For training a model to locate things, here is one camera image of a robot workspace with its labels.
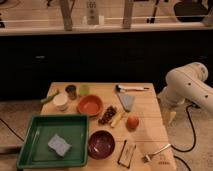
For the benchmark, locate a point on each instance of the orange bowl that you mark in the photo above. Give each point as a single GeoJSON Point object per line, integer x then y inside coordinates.
{"type": "Point", "coordinates": [91, 105]}

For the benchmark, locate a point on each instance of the black-framed white card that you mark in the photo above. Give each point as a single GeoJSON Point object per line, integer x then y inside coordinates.
{"type": "Point", "coordinates": [126, 154]}

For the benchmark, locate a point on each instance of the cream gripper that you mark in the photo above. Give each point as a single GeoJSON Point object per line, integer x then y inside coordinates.
{"type": "Point", "coordinates": [168, 116]}

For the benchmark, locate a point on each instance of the orange-red apple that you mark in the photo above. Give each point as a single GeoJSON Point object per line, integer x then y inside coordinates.
{"type": "Point", "coordinates": [132, 122]}

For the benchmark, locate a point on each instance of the bunch of dark grapes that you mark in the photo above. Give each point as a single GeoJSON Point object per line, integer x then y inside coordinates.
{"type": "Point", "coordinates": [108, 114]}

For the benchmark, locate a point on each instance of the green cucumber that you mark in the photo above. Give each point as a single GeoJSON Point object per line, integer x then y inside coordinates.
{"type": "Point", "coordinates": [49, 98]}

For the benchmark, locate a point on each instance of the green plastic tray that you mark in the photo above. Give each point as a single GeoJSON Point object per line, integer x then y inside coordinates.
{"type": "Point", "coordinates": [35, 152]}

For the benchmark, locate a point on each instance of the dark red bowl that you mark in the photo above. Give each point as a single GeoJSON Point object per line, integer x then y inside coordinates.
{"type": "Point", "coordinates": [101, 145]}

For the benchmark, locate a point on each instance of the yellow corn cob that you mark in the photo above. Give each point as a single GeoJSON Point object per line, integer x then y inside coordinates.
{"type": "Point", "coordinates": [116, 119]}

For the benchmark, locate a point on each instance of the grey folded cloth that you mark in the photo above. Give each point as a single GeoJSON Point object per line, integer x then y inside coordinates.
{"type": "Point", "coordinates": [126, 101]}

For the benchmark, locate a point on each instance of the green cup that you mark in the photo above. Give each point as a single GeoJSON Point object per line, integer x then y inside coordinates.
{"type": "Point", "coordinates": [84, 90]}

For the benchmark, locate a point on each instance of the white paper cup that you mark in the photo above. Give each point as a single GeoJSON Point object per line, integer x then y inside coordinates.
{"type": "Point", "coordinates": [60, 101]}

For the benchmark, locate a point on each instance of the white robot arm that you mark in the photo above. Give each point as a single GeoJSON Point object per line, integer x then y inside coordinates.
{"type": "Point", "coordinates": [185, 83]}

